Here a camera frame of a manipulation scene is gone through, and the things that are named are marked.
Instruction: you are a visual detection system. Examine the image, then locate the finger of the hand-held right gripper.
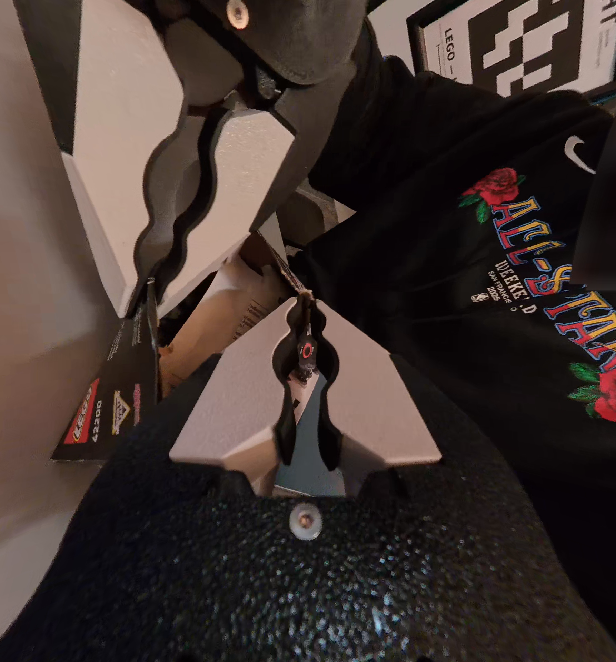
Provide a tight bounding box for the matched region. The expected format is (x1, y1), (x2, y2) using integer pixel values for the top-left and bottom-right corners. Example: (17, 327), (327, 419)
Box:
(62, 0), (186, 319)
(147, 98), (297, 307)

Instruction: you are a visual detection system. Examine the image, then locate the black toy truck cardboard box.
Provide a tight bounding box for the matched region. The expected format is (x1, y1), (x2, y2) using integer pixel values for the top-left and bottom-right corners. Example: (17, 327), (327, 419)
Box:
(52, 230), (347, 497)

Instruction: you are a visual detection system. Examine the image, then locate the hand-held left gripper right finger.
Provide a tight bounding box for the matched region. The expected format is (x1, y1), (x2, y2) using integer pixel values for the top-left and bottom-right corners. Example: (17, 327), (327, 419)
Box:
(312, 299), (442, 497)

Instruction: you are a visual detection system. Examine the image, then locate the black framed printed sign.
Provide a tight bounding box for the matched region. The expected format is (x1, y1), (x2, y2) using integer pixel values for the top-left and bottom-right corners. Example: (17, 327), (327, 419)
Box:
(406, 0), (616, 107)

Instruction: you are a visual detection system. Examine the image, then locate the beige desk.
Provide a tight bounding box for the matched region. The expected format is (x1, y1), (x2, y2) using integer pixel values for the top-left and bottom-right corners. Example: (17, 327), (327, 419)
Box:
(0, 0), (128, 662)

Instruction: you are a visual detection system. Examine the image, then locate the person's black printed sweatshirt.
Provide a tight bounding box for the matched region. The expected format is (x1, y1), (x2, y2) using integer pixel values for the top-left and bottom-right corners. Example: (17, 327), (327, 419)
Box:
(287, 23), (616, 662)

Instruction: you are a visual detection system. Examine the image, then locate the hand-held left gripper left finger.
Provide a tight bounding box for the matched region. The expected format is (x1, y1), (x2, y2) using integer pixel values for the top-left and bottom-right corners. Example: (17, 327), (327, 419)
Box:
(169, 297), (305, 497)

